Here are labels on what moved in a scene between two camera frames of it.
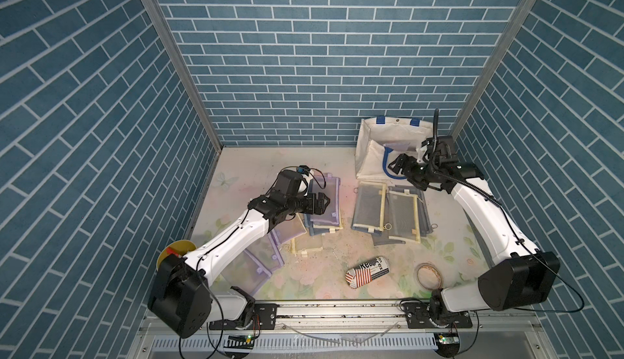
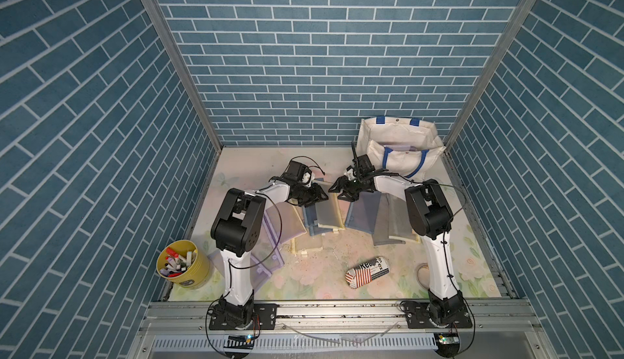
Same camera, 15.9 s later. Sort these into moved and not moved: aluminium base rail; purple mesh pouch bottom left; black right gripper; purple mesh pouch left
Moved: black right gripper
Not moved: purple mesh pouch left; purple mesh pouch bottom left; aluminium base rail
